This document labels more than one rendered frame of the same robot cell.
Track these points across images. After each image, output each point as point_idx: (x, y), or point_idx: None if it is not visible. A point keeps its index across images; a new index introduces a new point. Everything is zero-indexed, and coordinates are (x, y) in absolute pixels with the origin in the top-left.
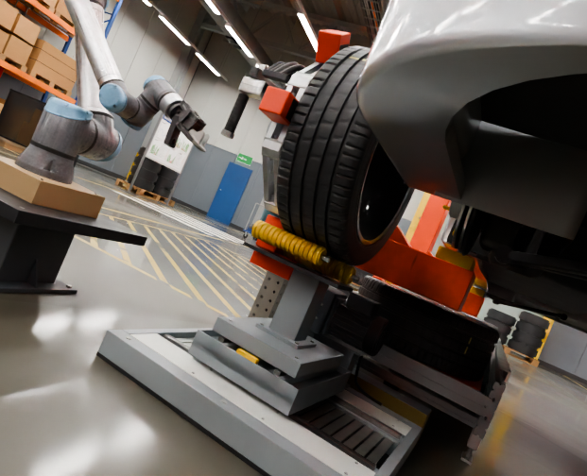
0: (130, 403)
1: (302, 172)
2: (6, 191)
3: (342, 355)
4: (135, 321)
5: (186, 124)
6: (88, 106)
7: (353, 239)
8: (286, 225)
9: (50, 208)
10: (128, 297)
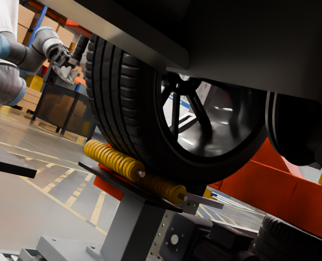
0: None
1: (99, 79)
2: None
3: None
4: (15, 248)
5: (59, 62)
6: None
7: (166, 150)
8: (109, 141)
9: None
10: (32, 229)
